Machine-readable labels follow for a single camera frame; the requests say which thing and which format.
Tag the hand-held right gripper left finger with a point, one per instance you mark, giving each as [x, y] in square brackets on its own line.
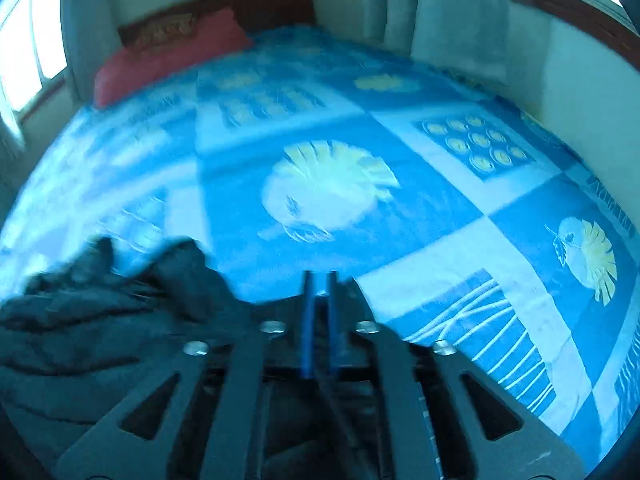
[309, 325]

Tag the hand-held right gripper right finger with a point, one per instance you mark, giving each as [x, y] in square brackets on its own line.
[334, 325]

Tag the black puffer jacket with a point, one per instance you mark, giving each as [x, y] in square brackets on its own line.
[100, 320]

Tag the blue patterned bed sheet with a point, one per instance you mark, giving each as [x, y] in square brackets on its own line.
[425, 210]

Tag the red pillow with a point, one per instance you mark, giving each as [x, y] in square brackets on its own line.
[200, 55]

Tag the brown printed cushion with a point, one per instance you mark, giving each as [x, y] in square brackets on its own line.
[162, 32]

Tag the grey curtain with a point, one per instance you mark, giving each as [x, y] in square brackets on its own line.
[450, 15]
[82, 25]

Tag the wooden window sill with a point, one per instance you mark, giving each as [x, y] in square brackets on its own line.
[575, 15]

